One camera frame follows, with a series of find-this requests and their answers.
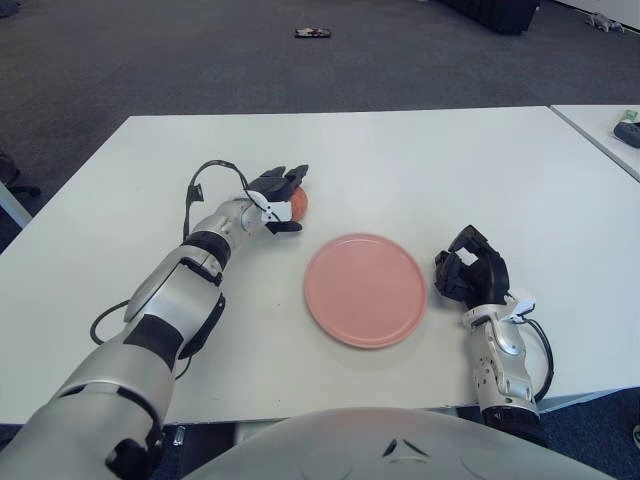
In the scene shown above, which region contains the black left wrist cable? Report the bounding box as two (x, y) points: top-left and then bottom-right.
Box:
(180, 159), (252, 242)

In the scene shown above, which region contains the red apple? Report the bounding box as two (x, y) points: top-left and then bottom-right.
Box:
(289, 188), (311, 222)

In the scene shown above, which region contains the grey handheld controller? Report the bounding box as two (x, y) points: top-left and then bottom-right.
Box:
(613, 121), (640, 149)

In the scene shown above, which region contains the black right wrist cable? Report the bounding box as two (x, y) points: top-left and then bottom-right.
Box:
(518, 316), (556, 402)

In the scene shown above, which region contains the black left elbow cable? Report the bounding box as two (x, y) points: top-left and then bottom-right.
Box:
(89, 293), (227, 377)

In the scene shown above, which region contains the grey robot torso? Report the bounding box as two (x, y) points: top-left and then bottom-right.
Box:
(180, 405), (640, 480)

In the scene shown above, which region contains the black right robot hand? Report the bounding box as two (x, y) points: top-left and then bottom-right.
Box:
(432, 224), (512, 307)

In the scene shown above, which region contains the black box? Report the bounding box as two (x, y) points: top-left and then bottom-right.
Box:
(438, 0), (543, 37)

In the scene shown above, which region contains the black chair base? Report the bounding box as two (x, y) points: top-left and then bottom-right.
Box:
(0, 148), (43, 198)

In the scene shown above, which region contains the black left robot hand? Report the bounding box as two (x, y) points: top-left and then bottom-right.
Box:
(246, 163), (312, 236)

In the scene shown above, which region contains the grey toy figure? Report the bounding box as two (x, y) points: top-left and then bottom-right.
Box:
(585, 11), (627, 34)

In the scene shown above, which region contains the pink round plate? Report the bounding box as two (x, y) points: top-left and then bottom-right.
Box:
(303, 232), (429, 351)

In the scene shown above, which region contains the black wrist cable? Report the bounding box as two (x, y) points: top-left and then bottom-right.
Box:
(180, 159), (252, 242)
(518, 316), (556, 402)

